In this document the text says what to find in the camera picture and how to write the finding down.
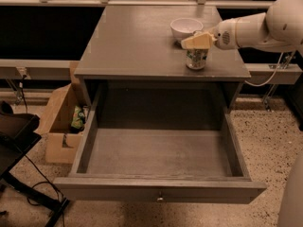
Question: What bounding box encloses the green 7up soda can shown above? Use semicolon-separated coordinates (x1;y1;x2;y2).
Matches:
186;49;208;70

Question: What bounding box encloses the green snack bag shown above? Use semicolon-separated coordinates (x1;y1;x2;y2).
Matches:
70;106;86;133

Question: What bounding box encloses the grey open top drawer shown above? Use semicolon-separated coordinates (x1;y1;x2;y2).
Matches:
53;88;268;204

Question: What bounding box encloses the grey metal rail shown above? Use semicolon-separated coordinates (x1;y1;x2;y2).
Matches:
0;60;78;80

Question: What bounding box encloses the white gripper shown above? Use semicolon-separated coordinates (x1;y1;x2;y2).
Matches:
181;19;238;50

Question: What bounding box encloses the open cardboard box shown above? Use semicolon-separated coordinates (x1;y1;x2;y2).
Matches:
35;61;91;165

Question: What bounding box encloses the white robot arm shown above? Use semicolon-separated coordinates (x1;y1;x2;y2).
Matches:
181;0;303;55

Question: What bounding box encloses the grey wooden cabinet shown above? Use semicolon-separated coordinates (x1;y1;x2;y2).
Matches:
74;5;252;112

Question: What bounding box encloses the black floor cable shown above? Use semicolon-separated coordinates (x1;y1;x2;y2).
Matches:
24;154;66;227

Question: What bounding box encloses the white ceramic bowl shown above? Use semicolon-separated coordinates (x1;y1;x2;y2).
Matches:
170;18;204;43

